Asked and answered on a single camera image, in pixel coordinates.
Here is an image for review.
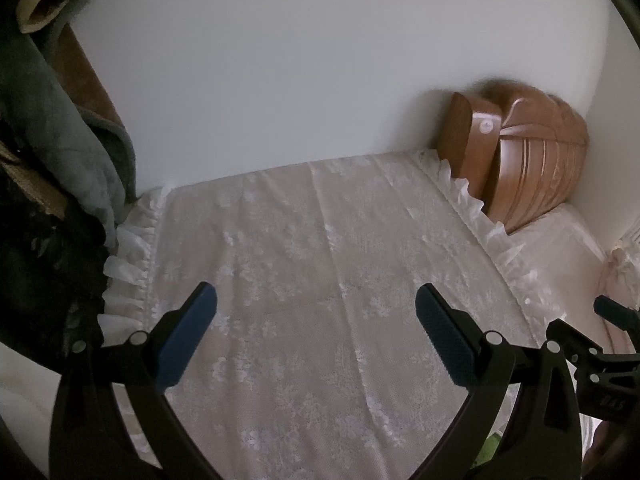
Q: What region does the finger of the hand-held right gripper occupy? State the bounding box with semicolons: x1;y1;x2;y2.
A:
544;317;640;422
594;295;640;335

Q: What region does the brown wooden panel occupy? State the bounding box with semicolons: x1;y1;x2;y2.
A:
52;25;122;127

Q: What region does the white lace tablecloth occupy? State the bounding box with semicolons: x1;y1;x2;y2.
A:
97;150;567;480

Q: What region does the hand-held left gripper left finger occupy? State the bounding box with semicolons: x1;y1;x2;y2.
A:
49;281;221;480

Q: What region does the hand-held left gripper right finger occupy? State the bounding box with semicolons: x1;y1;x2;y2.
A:
415;282;583;480

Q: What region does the pink bed sheet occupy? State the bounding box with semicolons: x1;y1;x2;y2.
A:
507;202;640;356

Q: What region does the green perforated plastic basket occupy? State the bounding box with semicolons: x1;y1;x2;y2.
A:
472;430;504;467

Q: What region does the grey-green hanging cloth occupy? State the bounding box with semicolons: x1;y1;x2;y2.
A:
0;0;137;248

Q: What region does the pink frilled pillow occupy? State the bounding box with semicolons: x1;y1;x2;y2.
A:
605;225;640;307

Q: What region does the brown wooden headboard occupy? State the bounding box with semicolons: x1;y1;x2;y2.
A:
437;80;592;234

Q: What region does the dark lace cloth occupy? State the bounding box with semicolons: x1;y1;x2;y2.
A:
0;120;120;362

